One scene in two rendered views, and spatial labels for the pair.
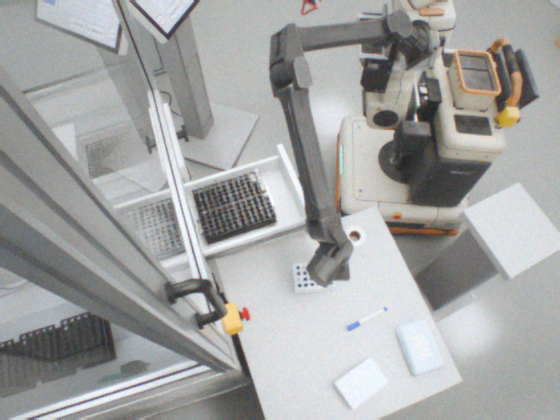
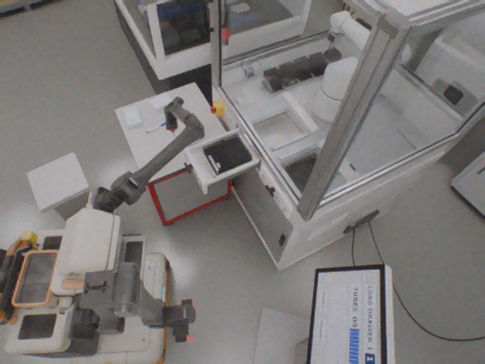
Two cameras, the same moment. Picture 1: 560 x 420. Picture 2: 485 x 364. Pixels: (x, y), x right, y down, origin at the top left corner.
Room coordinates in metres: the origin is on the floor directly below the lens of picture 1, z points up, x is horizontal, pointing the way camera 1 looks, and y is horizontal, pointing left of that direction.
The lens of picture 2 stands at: (1.59, -0.06, 2.42)
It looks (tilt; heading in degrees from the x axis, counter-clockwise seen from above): 55 degrees down; 170
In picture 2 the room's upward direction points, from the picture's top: 1 degrees clockwise
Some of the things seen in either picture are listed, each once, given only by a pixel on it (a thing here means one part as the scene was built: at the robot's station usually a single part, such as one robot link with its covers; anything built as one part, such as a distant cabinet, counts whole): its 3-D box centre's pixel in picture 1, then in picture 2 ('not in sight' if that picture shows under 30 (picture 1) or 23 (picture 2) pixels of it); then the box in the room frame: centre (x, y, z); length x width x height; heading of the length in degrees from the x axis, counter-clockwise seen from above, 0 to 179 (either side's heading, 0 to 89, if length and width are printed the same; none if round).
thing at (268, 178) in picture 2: (176, 142); (274, 191); (0.83, 0.33, 0.87); 0.29 x 0.02 x 0.11; 17
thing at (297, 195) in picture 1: (294, 188); (194, 168); (0.62, -0.06, 0.87); 0.29 x 0.02 x 0.11; 17
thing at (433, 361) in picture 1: (419, 346); (132, 117); (0.12, -0.41, 0.78); 0.15 x 0.10 x 0.04; 13
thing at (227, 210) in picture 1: (234, 208); (227, 154); (0.56, 0.13, 0.87); 0.22 x 0.18 x 0.06; 107
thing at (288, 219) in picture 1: (231, 209); (229, 154); (0.56, 0.14, 0.86); 0.40 x 0.26 x 0.06; 107
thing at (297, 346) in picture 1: (322, 337); (178, 159); (0.22, -0.17, 0.38); 0.62 x 0.58 x 0.76; 17
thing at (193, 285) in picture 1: (203, 304); (208, 16); (0.12, 0.10, 1.45); 0.05 x 0.03 x 0.19; 107
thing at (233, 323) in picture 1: (232, 318); (217, 108); (0.22, 0.13, 0.88); 0.07 x 0.05 x 0.07; 17
